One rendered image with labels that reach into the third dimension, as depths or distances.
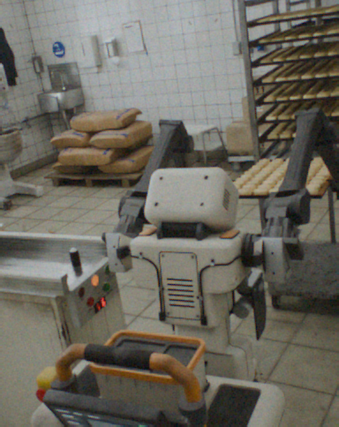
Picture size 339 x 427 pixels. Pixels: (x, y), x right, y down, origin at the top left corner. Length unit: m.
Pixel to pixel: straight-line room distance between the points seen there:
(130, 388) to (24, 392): 0.95
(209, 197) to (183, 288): 0.24
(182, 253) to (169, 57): 4.99
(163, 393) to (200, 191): 0.48
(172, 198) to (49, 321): 0.68
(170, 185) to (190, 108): 4.85
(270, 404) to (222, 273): 0.31
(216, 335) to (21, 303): 0.71
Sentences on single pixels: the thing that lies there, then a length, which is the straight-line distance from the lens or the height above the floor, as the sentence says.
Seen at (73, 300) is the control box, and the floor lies 0.80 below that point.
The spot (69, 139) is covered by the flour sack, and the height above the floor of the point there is 0.49.
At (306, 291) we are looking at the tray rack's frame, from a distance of 3.06.
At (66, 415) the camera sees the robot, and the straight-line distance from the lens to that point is 1.22.
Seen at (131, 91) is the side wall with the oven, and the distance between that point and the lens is 6.62.
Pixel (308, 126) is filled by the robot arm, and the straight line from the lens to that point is 1.69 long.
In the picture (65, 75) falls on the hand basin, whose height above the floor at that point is 1.06.
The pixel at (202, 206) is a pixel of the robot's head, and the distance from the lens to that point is 1.38.
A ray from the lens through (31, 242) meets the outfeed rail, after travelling 2.23.
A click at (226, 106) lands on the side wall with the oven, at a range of 6.06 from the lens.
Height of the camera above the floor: 1.63
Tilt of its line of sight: 19 degrees down
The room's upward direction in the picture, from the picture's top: 9 degrees counter-clockwise
